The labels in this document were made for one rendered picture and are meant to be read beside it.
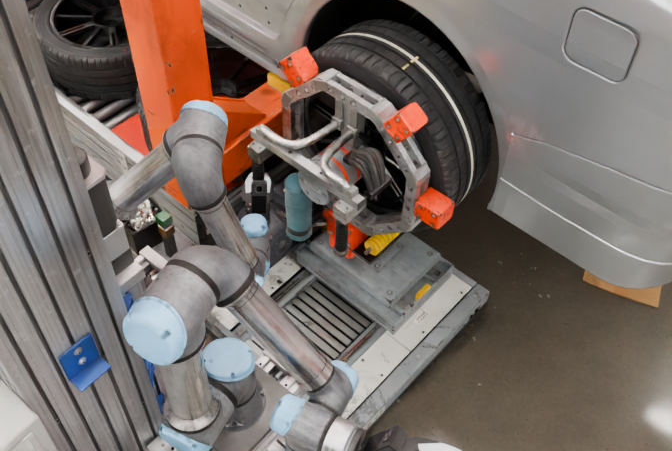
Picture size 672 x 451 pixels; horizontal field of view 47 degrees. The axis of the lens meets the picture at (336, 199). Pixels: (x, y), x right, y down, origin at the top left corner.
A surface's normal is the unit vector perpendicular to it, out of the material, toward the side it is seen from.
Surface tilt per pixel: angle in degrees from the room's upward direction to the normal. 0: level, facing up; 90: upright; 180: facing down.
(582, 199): 90
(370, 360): 0
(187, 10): 90
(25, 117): 90
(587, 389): 0
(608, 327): 0
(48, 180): 90
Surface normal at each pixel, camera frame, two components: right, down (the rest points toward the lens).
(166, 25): 0.74, 0.51
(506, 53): -0.67, 0.55
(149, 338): -0.43, 0.58
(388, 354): 0.02, -0.65
